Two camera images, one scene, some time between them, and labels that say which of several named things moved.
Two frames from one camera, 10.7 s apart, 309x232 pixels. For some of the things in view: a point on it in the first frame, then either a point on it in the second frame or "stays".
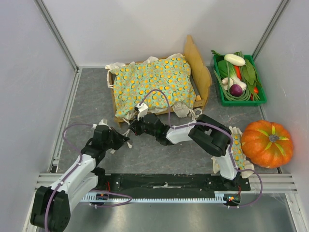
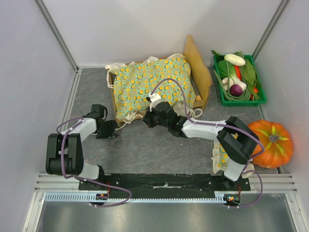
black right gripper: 139,126 → 151,118
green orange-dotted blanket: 158,83 stays
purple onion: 235,90 stays
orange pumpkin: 266,144 stays
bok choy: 223,73 stays
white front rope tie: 113,151 → 126,122
